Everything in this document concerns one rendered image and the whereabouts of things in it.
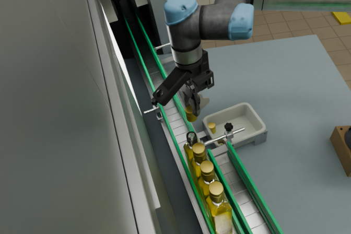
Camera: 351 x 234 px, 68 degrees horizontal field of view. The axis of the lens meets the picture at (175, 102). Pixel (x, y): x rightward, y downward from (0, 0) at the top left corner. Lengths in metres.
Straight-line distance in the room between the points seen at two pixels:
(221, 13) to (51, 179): 0.48
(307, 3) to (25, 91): 0.62
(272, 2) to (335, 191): 0.74
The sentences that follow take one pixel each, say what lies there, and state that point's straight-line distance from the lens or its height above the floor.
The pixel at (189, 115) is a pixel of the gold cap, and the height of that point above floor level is 1.13.
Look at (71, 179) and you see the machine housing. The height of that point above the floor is 1.59.
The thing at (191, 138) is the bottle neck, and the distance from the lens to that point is 0.74.
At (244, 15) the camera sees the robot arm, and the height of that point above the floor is 1.45.
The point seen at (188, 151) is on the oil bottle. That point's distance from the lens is 0.78.
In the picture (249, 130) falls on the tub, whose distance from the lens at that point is 1.20.
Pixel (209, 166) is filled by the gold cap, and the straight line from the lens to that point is 0.67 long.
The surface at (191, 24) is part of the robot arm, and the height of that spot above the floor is 1.44.
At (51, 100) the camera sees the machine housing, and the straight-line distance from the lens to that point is 0.23.
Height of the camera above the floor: 1.75
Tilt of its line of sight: 47 degrees down
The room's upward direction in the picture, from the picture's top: 14 degrees counter-clockwise
